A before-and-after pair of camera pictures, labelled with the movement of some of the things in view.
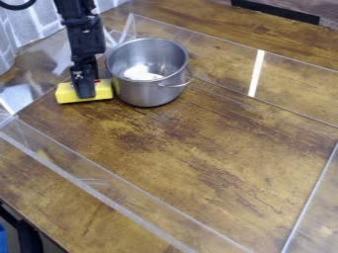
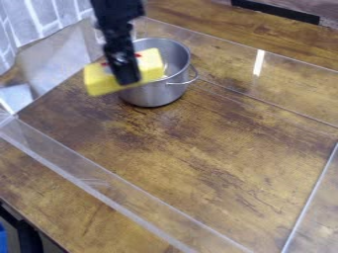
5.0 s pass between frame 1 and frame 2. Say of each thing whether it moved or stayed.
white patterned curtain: stayed
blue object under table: stayed
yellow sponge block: moved
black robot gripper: moved
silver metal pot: stayed
